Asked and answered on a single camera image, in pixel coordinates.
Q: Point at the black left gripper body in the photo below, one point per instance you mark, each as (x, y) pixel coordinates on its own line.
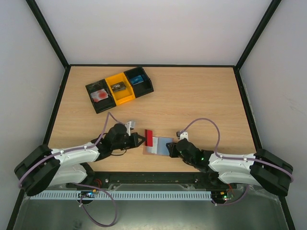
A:
(128, 144)

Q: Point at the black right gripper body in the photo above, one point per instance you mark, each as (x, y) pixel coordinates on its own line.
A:
(171, 149)

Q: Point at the black VIP card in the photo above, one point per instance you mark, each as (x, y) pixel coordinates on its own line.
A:
(120, 86)

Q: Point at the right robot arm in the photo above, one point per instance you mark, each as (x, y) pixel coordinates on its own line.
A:
(262, 168)

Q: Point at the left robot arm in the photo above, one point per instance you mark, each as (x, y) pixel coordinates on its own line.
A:
(45, 167)

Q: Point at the blue card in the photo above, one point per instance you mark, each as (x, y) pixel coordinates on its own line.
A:
(136, 80)

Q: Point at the black bin left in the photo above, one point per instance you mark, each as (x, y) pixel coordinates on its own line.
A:
(104, 104)

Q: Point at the black bin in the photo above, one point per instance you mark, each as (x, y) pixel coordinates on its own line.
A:
(104, 104)
(143, 88)

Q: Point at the yellow bin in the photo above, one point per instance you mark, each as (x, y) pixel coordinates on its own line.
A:
(124, 96)

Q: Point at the black bin right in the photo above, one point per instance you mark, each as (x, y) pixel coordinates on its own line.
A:
(143, 88)

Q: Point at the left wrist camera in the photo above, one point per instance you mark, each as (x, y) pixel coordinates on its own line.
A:
(130, 125)

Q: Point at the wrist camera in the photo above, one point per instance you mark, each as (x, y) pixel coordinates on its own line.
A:
(182, 135)
(130, 125)

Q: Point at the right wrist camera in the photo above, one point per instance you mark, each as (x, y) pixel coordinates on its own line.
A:
(182, 135)

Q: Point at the slotted cable duct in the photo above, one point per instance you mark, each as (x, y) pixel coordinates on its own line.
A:
(125, 195)

